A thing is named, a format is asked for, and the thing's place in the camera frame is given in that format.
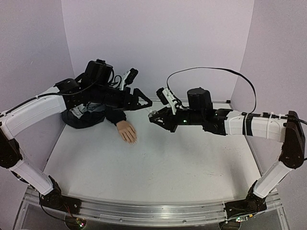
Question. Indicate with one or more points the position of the clear nail polish bottle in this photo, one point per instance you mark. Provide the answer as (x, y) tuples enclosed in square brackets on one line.
[(152, 113)]

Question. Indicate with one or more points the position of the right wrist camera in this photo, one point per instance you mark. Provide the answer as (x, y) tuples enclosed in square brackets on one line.
[(168, 98)]

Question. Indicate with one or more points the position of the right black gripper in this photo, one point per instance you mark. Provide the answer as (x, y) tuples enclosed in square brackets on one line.
[(171, 119)]

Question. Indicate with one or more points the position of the mannequin hand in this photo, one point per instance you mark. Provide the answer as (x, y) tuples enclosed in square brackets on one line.
[(127, 132)]

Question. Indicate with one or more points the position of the aluminium front rail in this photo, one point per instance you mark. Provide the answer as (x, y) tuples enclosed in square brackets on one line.
[(152, 215)]

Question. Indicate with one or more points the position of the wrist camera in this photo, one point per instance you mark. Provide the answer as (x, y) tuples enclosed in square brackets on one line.
[(168, 98), (128, 78)]

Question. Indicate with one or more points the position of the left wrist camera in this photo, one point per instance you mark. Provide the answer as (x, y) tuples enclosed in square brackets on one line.
[(128, 78)]

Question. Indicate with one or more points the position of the grey and black jacket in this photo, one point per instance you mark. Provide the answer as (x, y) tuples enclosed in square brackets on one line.
[(91, 115)]

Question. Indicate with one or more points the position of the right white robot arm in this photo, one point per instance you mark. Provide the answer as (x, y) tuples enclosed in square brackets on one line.
[(285, 129)]

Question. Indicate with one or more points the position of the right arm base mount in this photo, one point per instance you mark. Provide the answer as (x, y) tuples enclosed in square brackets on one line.
[(252, 204)]

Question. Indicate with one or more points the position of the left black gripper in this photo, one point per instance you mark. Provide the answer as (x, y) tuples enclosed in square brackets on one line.
[(127, 106)]

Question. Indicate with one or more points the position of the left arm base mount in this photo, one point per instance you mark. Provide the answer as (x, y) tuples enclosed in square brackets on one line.
[(57, 201)]

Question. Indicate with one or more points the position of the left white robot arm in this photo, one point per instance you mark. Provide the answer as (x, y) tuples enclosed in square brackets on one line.
[(92, 86)]

